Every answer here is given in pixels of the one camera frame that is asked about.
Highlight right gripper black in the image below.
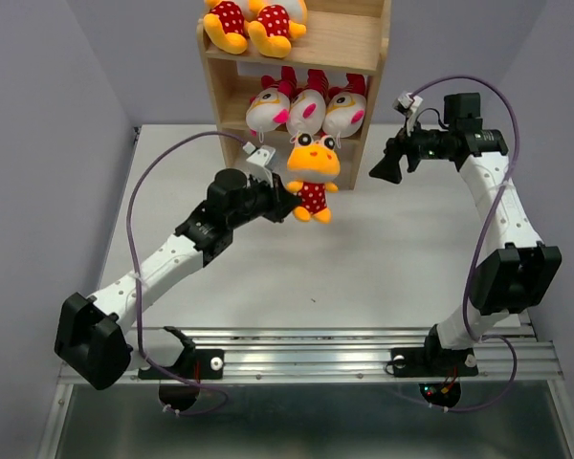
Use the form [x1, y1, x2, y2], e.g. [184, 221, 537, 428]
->
[366, 115, 453, 184]

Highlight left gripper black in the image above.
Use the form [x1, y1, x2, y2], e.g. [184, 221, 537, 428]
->
[228, 169, 301, 230]

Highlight orange plush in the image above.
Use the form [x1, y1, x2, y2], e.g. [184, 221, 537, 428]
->
[286, 133, 341, 224]
[203, 0, 250, 55]

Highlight white pink plush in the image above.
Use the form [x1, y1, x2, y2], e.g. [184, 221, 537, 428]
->
[286, 69, 329, 137]
[321, 74, 367, 139]
[245, 66, 297, 141]

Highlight orange plush facing up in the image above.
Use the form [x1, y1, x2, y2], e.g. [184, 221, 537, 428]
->
[247, 0, 308, 58]

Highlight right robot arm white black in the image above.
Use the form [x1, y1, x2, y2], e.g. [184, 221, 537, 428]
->
[369, 93, 562, 377]

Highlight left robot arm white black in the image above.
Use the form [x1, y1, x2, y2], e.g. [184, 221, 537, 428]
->
[54, 168, 301, 390]

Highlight wooden shelf unit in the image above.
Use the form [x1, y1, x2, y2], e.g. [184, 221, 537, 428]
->
[196, 1, 391, 189]

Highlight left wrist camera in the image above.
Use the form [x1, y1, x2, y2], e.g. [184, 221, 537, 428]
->
[242, 142, 276, 187]

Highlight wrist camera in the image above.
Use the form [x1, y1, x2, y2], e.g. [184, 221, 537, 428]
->
[392, 92, 423, 136]
[242, 142, 276, 187]

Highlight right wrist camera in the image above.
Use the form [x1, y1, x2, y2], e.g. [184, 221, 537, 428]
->
[392, 92, 423, 136]

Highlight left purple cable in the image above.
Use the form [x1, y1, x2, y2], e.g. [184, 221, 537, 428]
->
[126, 132, 257, 416]

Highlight purple cable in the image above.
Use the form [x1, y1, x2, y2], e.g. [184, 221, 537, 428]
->
[126, 132, 257, 416]
[410, 75, 520, 413]

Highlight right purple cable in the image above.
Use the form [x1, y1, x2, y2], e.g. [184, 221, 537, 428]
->
[410, 75, 520, 413]

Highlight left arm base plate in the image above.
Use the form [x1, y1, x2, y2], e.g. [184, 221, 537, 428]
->
[138, 348, 225, 382]

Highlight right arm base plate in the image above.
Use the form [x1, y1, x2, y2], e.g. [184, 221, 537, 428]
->
[385, 347, 478, 379]

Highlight aluminium mounting rail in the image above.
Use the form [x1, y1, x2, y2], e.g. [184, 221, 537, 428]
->
[56, 327, 565, 383]

